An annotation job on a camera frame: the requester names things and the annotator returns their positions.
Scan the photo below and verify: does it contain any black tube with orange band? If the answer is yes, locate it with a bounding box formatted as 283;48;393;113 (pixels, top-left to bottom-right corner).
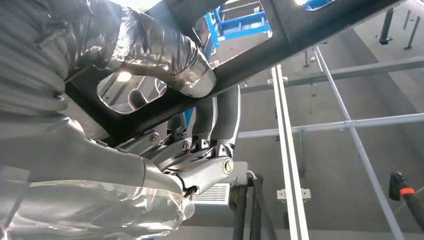
388;171;424;233

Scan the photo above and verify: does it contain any black hose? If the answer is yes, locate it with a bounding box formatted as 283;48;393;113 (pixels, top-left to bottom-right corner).
250;174;277;240
231;183;249;240

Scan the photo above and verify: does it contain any white vent box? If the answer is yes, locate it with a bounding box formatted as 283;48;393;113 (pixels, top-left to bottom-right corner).
190;182;232;207

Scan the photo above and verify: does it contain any blue background rack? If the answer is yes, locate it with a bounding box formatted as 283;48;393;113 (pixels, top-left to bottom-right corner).
203;0;335;61

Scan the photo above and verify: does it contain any grey overhead pipe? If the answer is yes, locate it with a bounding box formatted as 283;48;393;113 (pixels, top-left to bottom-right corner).
312;46;407;240
237;112;424;140

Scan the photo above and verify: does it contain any white overhead rail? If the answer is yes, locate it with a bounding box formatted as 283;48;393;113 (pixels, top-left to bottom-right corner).
269;64;311;240

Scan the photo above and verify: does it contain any grey overhead beam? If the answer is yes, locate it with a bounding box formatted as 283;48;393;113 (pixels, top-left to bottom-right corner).
240;55;424;95

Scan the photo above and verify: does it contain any dark post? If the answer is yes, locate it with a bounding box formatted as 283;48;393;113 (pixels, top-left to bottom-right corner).
403;9;422;51
378;8;395;46

